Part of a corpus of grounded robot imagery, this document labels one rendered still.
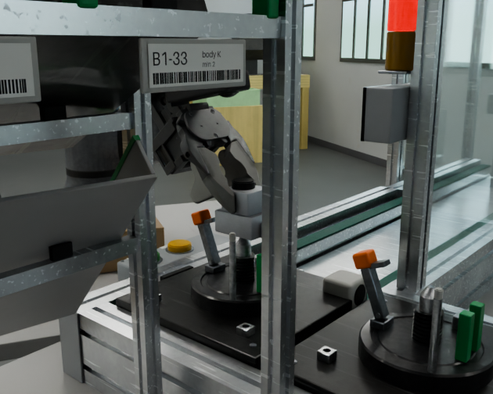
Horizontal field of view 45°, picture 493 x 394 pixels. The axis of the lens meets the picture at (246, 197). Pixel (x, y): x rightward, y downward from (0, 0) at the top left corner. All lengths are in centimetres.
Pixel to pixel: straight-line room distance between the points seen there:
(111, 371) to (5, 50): 55
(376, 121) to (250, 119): 585
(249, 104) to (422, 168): 585
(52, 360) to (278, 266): 51
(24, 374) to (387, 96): 61
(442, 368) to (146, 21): 44
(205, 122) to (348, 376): 36
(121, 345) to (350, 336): 27
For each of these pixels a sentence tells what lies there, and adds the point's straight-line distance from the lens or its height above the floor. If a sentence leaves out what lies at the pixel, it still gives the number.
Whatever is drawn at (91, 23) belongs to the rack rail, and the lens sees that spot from 32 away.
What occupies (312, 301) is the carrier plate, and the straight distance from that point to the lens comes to 78.
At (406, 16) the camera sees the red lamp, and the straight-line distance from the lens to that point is 80.
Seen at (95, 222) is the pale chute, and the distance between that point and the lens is 53.
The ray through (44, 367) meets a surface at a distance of 89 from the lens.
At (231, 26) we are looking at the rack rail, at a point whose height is 130.
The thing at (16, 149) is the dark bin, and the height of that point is 119.
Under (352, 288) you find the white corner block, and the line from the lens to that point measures 79.
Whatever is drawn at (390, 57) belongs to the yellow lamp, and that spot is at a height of 128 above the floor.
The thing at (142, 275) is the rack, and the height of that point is 107.
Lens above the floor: 129
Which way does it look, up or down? 14 degrees down
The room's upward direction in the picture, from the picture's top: straight up
